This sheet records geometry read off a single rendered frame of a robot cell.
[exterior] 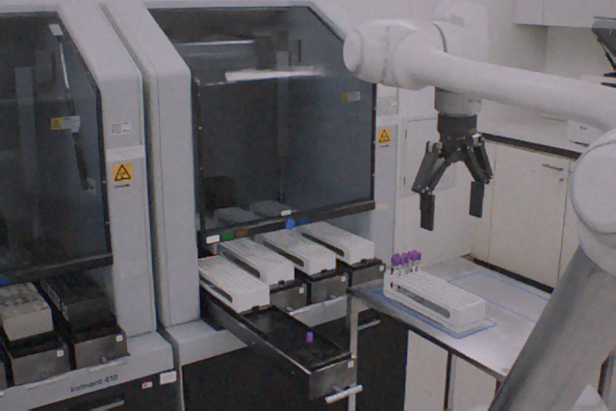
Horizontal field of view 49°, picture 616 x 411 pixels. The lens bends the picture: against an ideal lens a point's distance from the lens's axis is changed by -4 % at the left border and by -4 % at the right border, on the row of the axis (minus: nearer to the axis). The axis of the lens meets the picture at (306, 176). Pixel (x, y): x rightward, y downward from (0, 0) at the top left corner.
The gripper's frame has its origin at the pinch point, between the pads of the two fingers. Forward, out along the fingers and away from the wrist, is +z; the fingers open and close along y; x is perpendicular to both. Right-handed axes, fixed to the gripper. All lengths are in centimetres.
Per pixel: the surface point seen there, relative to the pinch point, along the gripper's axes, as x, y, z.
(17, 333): 73, -69, 37
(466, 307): 16.4, 24.9, 32.1
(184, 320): 75, -24, 45
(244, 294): 59, -13, 34
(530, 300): 18, 53, 38
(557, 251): 122, 218, 92
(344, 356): 24.1, -6.9, 38.8
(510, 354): 0.9, 24.1, 38.2
